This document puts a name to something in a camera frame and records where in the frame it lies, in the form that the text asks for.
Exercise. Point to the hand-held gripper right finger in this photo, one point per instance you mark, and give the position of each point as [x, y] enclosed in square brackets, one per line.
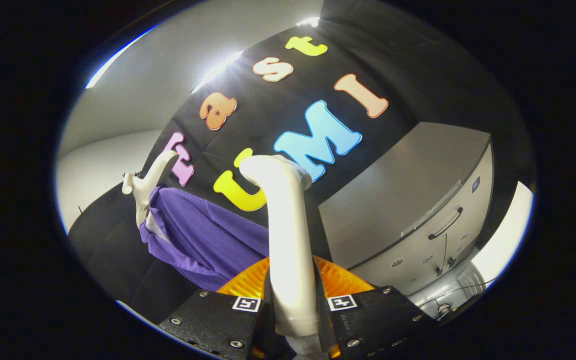
[373, 315]

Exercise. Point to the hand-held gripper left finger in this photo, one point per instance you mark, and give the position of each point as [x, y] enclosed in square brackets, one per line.
[218, 320]

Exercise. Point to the purple jacket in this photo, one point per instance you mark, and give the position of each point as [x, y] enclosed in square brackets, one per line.
[208, 235]

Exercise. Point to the white garment steamer head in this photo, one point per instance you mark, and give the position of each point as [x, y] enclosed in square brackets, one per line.
[288, 240]

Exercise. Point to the white clothes hanger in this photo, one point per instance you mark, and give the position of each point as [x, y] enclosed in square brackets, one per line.
[143, 187]

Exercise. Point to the grey drawer cabinet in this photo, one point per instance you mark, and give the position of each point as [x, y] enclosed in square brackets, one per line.
[398, 200]

